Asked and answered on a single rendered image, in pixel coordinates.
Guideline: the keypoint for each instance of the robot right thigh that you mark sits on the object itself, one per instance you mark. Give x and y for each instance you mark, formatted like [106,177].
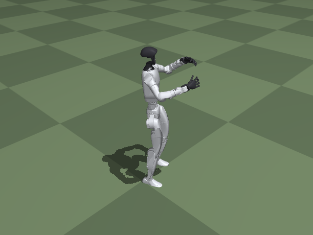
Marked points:
[156,133]

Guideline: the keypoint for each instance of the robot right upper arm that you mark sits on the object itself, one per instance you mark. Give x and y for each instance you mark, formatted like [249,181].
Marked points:
[150,82]

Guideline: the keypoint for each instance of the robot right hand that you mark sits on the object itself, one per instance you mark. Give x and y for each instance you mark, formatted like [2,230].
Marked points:
[192,83]

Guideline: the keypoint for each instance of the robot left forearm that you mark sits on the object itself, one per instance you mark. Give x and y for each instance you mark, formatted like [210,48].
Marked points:
[176,64]

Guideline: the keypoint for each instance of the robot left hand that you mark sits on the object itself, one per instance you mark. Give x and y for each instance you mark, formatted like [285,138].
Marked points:
[186,60]

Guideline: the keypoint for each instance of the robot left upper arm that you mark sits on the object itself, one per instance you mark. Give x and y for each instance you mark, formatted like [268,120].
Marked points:
[165,69]

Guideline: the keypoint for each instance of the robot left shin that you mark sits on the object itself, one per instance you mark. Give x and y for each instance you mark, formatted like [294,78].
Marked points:
[162,148]

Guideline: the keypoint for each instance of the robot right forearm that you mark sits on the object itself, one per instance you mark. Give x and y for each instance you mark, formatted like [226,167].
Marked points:
[172,93]

